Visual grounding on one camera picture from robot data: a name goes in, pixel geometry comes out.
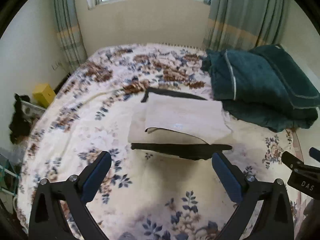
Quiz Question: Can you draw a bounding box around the beige long-sleeve shirt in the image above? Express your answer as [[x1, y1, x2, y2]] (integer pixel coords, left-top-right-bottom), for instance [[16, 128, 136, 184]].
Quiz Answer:
[[128, 93, 232, 145]]

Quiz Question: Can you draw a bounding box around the dark folded clothes stack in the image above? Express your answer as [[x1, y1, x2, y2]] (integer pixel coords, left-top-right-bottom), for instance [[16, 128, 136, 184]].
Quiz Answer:
[[131, 88, 233, 160]]

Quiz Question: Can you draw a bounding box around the teal storage shelf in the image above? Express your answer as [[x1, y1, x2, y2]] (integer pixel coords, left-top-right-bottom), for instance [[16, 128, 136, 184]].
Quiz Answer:
[[1, 148, 21, 197]]

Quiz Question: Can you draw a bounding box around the teal folded quilt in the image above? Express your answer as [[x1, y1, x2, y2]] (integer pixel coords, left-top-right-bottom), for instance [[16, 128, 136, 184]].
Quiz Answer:
[[201, 44, 319, 132]]

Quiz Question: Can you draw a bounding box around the floral bed blanket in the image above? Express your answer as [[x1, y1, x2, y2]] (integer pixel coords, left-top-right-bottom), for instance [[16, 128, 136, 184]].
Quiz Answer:
[[15, 42, 304, 240]]

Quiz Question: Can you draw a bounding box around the yellow box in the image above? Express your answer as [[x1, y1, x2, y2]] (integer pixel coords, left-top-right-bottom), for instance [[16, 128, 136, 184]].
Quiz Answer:
[[33, 83, 56, 108]]

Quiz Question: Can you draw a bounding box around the right green curtain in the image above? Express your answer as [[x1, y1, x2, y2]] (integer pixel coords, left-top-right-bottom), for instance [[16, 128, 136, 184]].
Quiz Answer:
[[203, 0, 289, 51]]

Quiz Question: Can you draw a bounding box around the green curtain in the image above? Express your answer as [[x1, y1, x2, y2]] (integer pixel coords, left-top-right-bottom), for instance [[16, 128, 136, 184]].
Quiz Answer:
[[203, 0, 289, 51], [53, 0, 87, 73]]

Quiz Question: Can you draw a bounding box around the left green curtain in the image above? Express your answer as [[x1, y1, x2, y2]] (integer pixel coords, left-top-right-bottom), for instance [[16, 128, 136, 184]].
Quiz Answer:
[[53, 0, 87, 73]]

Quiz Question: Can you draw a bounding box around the wall power socket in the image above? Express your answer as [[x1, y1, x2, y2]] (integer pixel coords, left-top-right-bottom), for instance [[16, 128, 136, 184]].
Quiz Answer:
[[52, 61, 63, 71]]

